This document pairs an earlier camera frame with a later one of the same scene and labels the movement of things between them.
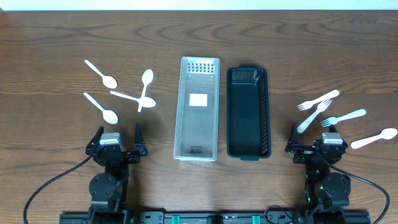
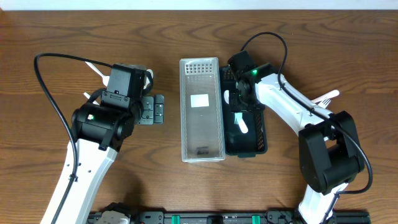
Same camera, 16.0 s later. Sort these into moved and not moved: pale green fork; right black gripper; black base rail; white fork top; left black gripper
Moved: pale green fork; left black gripper; right black gripper
Not moved: black base rail; white fork top
